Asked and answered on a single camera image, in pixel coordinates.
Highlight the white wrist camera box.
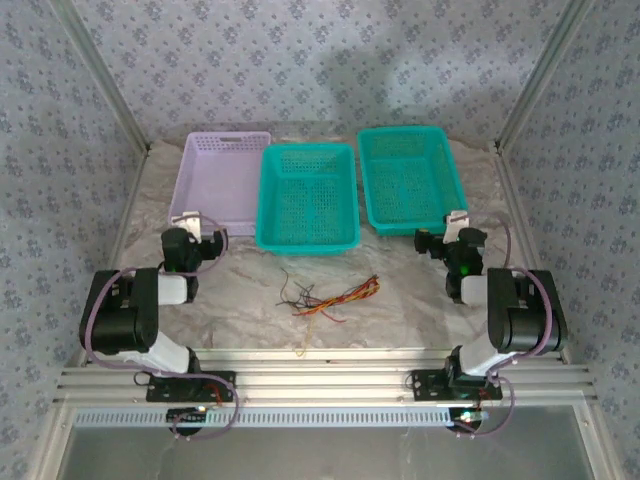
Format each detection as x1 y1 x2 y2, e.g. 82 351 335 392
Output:
169 211 202 240
443 209 472 241

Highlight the aluminium mounting rail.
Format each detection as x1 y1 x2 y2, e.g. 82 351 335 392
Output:
54 347 599 404

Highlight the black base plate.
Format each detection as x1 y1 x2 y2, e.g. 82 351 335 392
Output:
146 370 237 403
412 369 504 401

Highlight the aluminium side rail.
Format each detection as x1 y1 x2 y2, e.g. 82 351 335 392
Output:
494 147 574 364
74 147 154 369

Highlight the aluminium frame post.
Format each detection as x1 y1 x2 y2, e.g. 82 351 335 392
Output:
49 0 154 154
493 0 597 154

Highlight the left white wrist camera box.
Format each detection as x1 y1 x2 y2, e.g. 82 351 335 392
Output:
169 211 202 240

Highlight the teal plastic basket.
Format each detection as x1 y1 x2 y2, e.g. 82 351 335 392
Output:
254 143 362 258
355 125 470 238

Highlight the marbled table cover sheet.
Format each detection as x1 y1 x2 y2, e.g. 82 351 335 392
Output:
107 122 541 351

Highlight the small controller board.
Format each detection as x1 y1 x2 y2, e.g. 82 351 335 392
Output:
447 408 490 426
167 406 210 424

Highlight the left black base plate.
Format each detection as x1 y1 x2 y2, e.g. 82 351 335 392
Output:
146 370 237 403

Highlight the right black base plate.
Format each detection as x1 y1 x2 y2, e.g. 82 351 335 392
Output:
412 369 504 401

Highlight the lilac plastic basket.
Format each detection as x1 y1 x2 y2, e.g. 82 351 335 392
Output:
168 130 274 237

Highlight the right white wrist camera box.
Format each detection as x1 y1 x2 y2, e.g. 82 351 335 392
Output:
443 209 472 241

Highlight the slotted grey cable duct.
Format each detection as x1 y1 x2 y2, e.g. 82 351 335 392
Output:
74 407 454 429

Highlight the thin yellow wire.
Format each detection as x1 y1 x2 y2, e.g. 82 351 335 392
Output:
293 277 381 359
299 277 381 317

